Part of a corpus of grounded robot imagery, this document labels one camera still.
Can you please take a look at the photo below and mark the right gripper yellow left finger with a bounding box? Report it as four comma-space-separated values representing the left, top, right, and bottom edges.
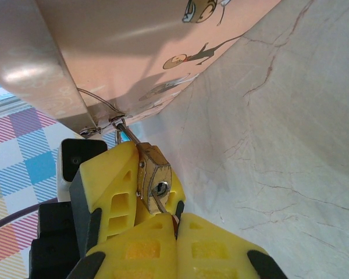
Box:
65, 213, 179, 279

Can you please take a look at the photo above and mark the small brass padlock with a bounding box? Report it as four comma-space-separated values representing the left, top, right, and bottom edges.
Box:
112, 115, 173, 215

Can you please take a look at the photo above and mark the pink cartoon tin box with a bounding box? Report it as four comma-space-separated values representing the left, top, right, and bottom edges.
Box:
0, 0, 283, 138

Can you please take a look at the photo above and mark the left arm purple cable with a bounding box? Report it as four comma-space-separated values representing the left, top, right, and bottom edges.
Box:
0, 199, 59, 235

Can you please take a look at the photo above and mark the left aluminium floor rail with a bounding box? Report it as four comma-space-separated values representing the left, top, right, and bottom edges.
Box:
0, 95, 33, 119

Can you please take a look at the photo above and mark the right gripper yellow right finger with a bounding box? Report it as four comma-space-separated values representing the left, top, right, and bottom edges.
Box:
176, 212, 286, 279

